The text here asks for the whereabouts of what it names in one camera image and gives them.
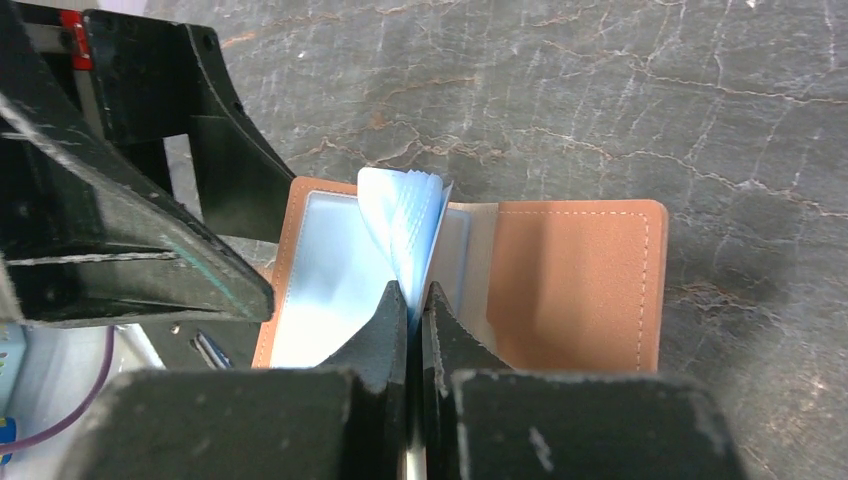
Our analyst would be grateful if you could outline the brown leather card holder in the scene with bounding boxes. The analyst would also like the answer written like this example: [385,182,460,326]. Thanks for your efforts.
[252,177,669,372]

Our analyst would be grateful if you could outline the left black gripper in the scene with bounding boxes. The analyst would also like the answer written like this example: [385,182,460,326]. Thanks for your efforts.
[1,1,295,328]

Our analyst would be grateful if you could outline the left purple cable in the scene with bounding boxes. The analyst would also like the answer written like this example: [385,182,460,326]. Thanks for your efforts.
[0,324,117,458]

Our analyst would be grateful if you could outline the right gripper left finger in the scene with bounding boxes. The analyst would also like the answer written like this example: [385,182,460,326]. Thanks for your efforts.
[58,282,407,479]

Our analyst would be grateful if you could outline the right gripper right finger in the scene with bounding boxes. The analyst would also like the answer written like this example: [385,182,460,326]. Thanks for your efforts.
[421,283,747,479]

